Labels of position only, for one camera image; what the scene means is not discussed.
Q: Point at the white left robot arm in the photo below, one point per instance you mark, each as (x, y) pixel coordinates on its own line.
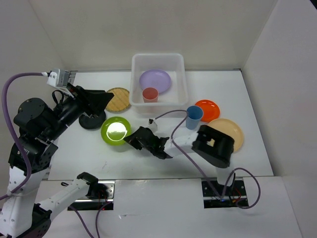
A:
(30, 157)

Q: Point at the blue plastic cup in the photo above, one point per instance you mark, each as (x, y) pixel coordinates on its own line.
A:
(195, 114)

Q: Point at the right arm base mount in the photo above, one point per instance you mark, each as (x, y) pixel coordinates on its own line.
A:
(235, 193)

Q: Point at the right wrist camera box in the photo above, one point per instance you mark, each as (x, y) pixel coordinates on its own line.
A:
(152, 125)

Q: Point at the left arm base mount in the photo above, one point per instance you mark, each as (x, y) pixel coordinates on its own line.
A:
(95, 201)

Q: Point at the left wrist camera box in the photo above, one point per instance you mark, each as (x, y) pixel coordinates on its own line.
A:
(58, 79)

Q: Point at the green plastic plate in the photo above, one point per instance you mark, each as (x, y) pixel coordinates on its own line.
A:
(114, 130)

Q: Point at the pink plastic cup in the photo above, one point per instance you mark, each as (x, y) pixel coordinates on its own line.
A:
(150, 95)

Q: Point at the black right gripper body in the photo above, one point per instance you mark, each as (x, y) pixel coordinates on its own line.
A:
(151, 149)

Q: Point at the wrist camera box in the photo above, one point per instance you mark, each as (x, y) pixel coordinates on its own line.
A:
(58, 79)
(152, 125)

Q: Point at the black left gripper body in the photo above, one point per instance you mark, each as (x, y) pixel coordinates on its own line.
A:
(71, 108)

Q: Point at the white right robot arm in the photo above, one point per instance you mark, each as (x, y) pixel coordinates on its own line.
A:
(212, 145)

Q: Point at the black round plate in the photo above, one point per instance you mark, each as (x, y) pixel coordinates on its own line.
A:
(92, 123)

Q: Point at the round bamboo mat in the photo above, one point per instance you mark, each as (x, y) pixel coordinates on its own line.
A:
(120, 101)

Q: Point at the beige plastic plate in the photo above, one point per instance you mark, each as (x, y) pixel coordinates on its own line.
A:
(229, 128)

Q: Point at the purple plastic plate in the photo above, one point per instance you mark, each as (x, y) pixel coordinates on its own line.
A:
(155, 78)

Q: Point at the orange plastic plate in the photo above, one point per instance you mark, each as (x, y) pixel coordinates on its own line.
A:
(210, 109)

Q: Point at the translucent white plastic bin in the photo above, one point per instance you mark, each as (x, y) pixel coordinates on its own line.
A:
(176, 97)

